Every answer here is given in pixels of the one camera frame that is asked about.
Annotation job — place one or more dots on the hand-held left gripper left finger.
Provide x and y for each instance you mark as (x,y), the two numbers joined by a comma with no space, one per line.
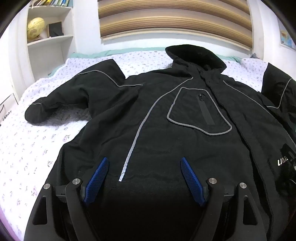
(97,180)

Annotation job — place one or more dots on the brown striped window blind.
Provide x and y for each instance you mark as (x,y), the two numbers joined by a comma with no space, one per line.
(173,20)

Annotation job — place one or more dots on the white bookshelf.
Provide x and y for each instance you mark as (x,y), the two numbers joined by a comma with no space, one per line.
(67,23)

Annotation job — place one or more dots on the row of books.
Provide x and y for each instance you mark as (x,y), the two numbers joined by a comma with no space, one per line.
(53,2)

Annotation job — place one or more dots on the black jacket with grey piping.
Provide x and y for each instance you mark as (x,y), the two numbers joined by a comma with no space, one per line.
(161,129)

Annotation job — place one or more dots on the yellow globe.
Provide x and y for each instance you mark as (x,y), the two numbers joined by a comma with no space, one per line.
(35,29)

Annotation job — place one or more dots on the wall map poster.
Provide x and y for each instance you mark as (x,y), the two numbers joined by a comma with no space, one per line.
(286,34)

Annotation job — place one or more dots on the grey cloth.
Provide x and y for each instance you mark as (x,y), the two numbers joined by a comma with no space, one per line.
(254,56)

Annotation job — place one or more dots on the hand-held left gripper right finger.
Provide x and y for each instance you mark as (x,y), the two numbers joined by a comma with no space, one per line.
(193,180)

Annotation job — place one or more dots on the floral quilted bed cover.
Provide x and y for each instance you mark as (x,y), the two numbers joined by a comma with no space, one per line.
(30,148)

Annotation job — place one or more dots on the white cardboard box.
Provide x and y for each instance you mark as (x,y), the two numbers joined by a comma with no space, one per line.
(7,111)

